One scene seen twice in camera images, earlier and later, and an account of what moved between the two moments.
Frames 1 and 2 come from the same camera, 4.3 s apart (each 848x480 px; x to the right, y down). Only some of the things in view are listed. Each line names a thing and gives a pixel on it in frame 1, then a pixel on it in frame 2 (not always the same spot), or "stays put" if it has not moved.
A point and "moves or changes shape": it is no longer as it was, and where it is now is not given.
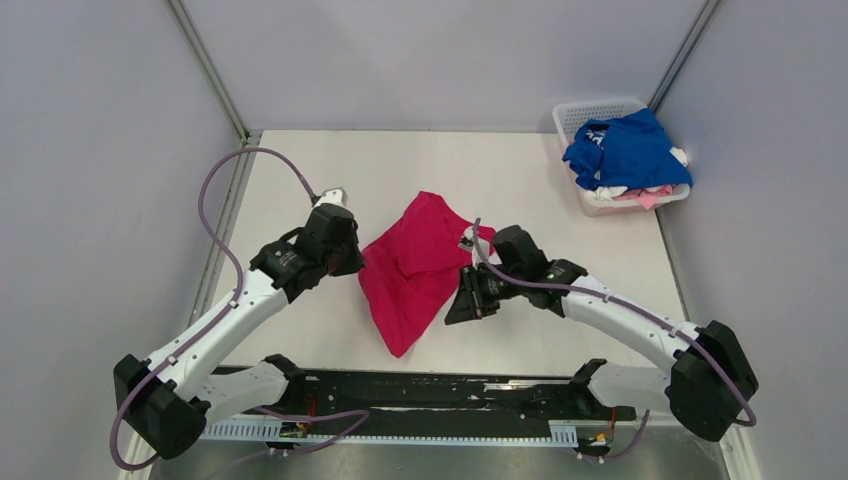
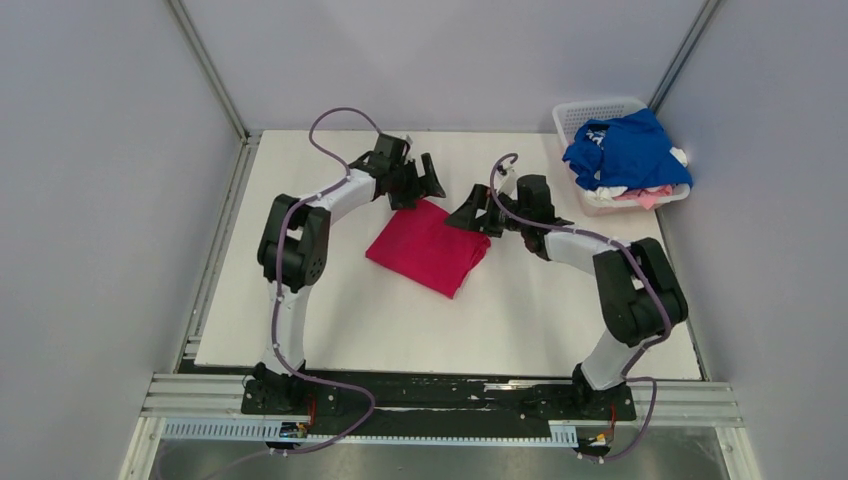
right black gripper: [470, 303] to [466, 215]
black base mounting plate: [345, 397] stays put
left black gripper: [356, 260] to [427, 186]
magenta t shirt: [411, 272] moves or changes shape
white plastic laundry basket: [569, 115] stays put
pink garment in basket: [647, 198] stays put
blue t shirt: [632, 151] stays put
